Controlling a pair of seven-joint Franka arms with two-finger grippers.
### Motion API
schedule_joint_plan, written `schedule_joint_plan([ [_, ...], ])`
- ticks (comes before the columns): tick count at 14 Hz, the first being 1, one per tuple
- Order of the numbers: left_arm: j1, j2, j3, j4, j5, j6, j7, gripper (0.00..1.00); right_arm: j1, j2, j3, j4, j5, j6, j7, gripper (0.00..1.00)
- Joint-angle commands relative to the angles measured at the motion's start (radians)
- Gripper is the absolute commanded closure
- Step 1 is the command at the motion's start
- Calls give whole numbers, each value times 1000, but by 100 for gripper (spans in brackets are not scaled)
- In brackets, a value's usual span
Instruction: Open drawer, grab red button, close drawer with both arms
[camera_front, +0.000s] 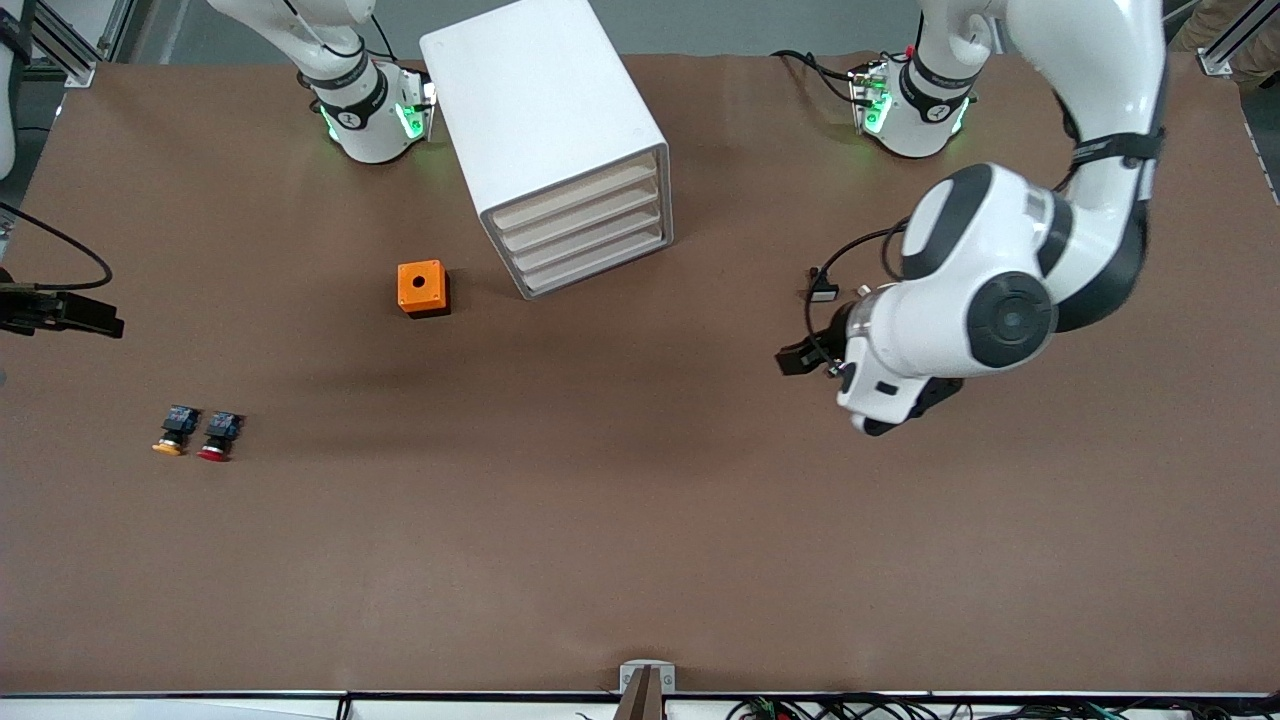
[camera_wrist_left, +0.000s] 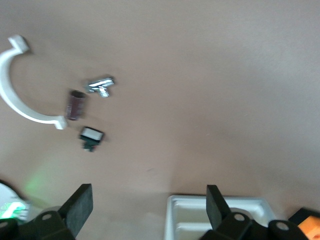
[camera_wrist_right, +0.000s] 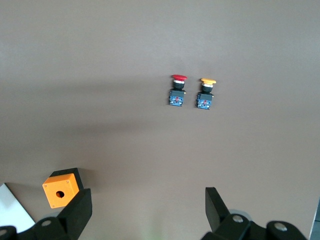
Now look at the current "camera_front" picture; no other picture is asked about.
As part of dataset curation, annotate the red capped push button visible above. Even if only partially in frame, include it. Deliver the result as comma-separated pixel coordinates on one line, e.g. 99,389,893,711
197,410,244,463

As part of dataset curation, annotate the white pull-out drawer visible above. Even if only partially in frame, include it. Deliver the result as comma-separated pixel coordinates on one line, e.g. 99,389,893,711
494,172,670,259

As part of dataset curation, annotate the yellow capped push button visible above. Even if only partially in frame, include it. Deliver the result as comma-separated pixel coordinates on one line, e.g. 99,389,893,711
152,405,203,457

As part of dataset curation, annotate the white drawer cabinet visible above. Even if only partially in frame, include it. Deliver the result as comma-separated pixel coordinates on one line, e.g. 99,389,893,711
420,0,673,301

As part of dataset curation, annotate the orange box with hole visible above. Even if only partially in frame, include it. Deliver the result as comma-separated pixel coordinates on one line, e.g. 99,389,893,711
397,260,451,319

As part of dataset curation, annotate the tan clothed person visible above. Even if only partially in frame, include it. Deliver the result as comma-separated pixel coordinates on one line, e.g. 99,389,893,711
1170,0,1280,91

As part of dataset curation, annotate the aluminium frame post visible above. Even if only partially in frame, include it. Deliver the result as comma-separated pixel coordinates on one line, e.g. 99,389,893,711
1197,0,1280,79
25,0,101,89

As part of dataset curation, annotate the black base cable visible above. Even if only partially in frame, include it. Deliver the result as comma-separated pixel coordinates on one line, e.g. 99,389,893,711
770,48,863,106

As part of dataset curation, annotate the grey metal table bracket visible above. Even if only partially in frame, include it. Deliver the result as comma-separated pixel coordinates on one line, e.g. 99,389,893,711
620,660,676,694

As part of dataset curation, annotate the black cable bundle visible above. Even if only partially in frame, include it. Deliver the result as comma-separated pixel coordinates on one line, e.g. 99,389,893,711
725,693,1280,720

